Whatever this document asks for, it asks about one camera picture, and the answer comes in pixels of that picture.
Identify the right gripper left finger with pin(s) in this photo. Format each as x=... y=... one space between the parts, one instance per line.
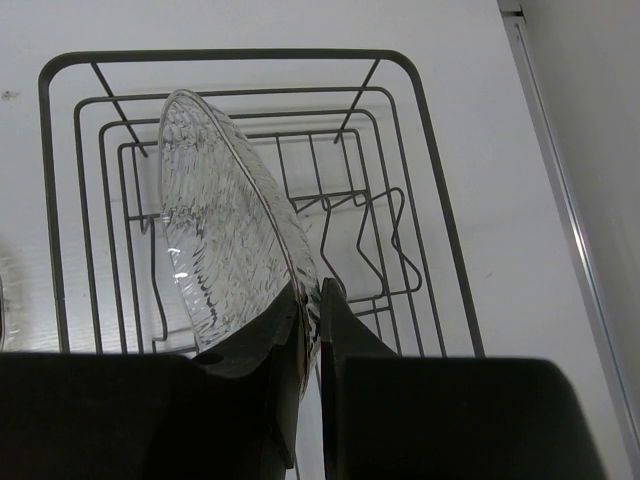
x=228 y=413

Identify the smoky glass plate far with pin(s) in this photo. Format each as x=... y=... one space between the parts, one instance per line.
x=10 y=298

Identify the grey wire dish rack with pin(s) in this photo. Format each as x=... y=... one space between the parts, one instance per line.
x=346 y=133

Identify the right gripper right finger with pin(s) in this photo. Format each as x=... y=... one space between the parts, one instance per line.
x=387 y=416

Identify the aluminium rail right side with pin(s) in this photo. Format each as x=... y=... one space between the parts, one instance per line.
x=514 y=20

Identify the clear glass plate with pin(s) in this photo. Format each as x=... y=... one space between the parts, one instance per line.
x=233 y=237

